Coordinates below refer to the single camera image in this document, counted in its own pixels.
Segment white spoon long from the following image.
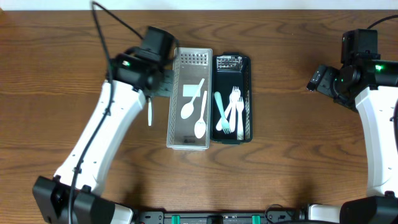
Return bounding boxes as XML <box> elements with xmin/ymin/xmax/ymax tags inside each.
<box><xmin>194</xmin><ymin>91</ymin><xmax>207</xmax><ymax>139</ymax></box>

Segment white fork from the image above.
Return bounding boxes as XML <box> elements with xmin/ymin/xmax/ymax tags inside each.
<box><xmin>236</xmin><ymin>96</ymin><xmax>244</xmax><ymax>140</ymax></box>
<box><xmin>229</xmin><ymin>86</ymin><xmax>241</xmax><ymax>133</ymax></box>

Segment pale green plastic fork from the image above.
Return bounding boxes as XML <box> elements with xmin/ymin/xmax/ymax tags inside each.
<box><xmin>213</xmin><ymin>91</ymin><xmax>232</xmax><ymax>135</ymax></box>

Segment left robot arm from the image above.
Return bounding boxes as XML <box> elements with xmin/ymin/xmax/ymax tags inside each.
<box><xmin>32</xmin><ymin>54</ymin><xmax>174</xmax><ymax>223</ymax></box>

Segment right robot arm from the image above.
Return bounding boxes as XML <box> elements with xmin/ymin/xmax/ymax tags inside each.
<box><xmin>307</xmin><ymin>59</ymin><xmax>397</xmax><ymax>223</ymax></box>

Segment clear plastic basket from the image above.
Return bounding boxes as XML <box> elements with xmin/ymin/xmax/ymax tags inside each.
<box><xmin>167</xmin><ymin>47</ymin><xmax>213</xmax><ymax>151</ymax></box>

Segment black plastic basket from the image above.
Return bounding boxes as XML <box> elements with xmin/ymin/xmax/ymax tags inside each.
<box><xmin>210</xmin><ymin>52</ymin><xmax>252</xmax><ymax>144</ymax></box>

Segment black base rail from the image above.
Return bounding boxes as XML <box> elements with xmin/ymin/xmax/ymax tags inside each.
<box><xmin>133</xmin><ymin>210</ymin><xmax>310</xmax><ymax>224</ymax></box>

